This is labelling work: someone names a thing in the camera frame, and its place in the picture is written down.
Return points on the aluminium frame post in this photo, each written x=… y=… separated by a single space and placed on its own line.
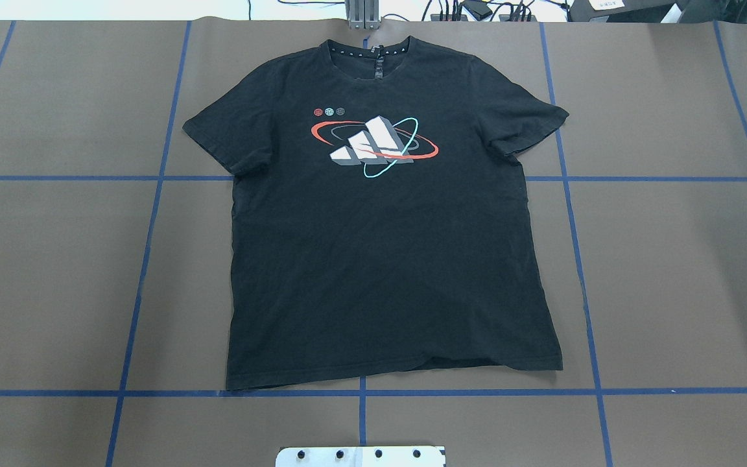
x=363 y=14

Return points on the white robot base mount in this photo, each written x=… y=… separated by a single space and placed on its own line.
x=422 y=455

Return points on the black printed t-shirt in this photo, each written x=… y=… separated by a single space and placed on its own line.
x=380 y=217

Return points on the brown table mat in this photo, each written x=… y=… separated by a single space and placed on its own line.
x=115 y=251

